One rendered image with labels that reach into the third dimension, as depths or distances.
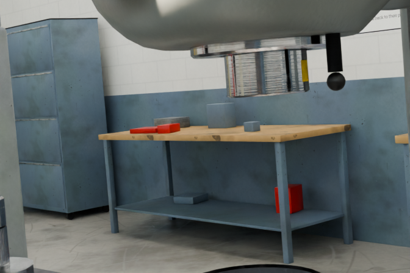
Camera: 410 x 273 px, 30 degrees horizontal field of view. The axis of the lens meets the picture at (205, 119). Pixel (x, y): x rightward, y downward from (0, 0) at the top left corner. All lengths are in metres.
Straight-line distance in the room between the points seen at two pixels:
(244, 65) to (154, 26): 0.06
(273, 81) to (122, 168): 7.59
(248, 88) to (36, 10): 8.88
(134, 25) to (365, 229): 5.46
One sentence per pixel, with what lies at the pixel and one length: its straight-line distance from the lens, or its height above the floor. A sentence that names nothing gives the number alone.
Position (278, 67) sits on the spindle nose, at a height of 1.29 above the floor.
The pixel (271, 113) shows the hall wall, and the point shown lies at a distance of 6.28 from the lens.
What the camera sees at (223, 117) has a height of 0.97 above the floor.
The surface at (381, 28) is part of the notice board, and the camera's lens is 5.56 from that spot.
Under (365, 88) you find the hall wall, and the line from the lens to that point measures 5.65.
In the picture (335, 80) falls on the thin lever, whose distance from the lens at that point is 0.40.
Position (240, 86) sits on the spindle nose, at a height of 1.29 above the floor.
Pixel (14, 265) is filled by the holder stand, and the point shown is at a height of 1.13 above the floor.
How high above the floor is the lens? 1.29
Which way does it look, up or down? 3 degrees down
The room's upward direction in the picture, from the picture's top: 5 degrees counter-clockwise
